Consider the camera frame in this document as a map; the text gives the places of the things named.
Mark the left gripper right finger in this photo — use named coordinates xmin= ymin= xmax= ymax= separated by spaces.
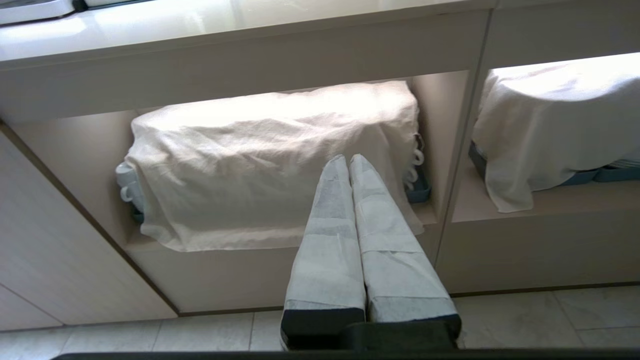
xmin=348 ymin=153 xmax=462 ymax=350

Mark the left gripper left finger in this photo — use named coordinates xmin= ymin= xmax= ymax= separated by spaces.
xmin=280 ymin=154 xmax=367 ymax=351

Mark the white ceramic cup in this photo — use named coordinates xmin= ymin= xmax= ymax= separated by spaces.
xmin=407 ymin=148 xmax=425 ymax=182
xmin=119 ymin=183 xmax=146 ymax=213
xmin=115 ymin=161 xmax=139 ymax=190

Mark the beige cabinet door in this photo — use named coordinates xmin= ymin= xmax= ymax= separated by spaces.
xmin=0 ymin=120 xmax=179 ymax=332

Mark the blue plastic tray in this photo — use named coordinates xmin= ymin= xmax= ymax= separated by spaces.
xmin=404 ymin=167 xmax=432 ymax=204
xmin=468 ymin=141 xmax=640 ymax=187

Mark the white cloth cover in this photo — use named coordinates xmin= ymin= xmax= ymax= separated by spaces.
xmin=471 ymin=53 xmax=640 ymax=214
xmin=124 ymin=80 xmax=425 ymax=253

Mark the beige counter cabinet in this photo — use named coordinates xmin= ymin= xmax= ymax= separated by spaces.
xmin=0 ymin=0 xmax=640 ymax=332

